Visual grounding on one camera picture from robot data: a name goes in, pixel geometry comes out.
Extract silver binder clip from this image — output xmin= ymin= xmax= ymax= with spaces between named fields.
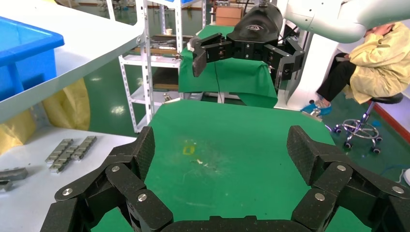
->
xmin=161 ymin=93 xmax=182 ymax=105
xmin=301 ymin=107 xmax=324 ymax=123

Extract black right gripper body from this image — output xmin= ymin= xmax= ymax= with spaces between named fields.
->
xmin=227 ymin=2 xmax=285 ymax=61

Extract dark metal tool pile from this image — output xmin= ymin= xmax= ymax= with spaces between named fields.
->
xmin=148 ymin=34 xmax=193 ymax=53

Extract brown cardboard box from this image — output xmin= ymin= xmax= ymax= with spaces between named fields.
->
xmin=215 ymin=6 xmax=243 ymax=27

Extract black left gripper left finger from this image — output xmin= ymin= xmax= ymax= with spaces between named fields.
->
xmin=40 ymin=126 xmax=174 ymax=232

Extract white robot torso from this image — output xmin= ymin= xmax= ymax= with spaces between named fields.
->
xmin=275 ymin=32 xmax=341 ymax=112

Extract yellow plastic bag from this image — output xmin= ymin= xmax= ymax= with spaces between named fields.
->
xmin=0 ymin=78 xmax=91 ymax=155

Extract thin black cable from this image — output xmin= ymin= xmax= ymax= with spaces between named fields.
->
xmin=214 ymin=61 xmax=222 ymax=97

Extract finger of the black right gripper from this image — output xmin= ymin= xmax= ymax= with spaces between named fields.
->
xmin=264 ymin=36 xmax=306 ymax=90
xmin=191 ymin=33 xmax=236 ymax=78

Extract white slotted storage rack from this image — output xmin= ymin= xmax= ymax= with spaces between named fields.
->
xmin=118 ymin=0 xmax=207 ymax=133

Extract blue plastic bin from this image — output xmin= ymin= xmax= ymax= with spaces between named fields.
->
xmin=0 ymin=16 xmax=65 ymax=102

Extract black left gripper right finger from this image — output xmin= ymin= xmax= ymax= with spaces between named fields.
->
xmin=286 ymin=125 xmax=410 ymax=232

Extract person in yellow coat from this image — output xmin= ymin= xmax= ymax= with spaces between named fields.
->
xmin=301 ymin=21 xmax=410 ymax=116

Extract black stool chrome base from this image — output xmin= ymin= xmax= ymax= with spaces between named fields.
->
xmin=333 ymin=93 xmax=404 ymax=154

